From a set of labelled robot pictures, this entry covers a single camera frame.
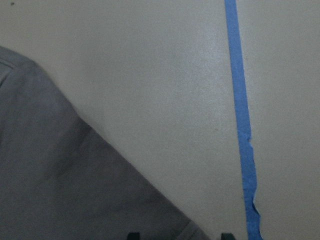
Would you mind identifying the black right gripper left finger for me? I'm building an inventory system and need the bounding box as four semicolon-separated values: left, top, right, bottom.
127;232;141;240

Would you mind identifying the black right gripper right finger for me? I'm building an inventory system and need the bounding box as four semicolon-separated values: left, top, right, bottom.
220;232;235;240

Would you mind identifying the torn blue tape line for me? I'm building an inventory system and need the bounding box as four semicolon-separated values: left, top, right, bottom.
224;0;263;240

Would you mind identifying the dark brown t-shirt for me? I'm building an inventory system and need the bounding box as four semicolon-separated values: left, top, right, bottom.
0;48;207;240

